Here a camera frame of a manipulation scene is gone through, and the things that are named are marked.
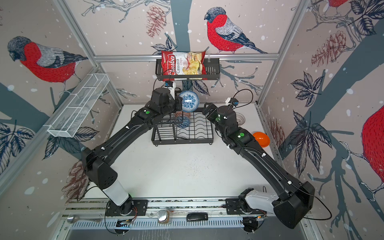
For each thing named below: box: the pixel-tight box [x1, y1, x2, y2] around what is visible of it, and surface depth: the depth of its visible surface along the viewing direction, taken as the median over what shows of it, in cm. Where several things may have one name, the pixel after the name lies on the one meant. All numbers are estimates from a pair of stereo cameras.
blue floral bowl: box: [179, 90, 200, 113], surface depth 80 cm
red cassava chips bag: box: [161, 51, 207, 81], surface depth 90 cm
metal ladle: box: [67, 214, 103, 224], surface depth 71 cm
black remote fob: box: [186, 213, 208, 222], surface depth 70 cm
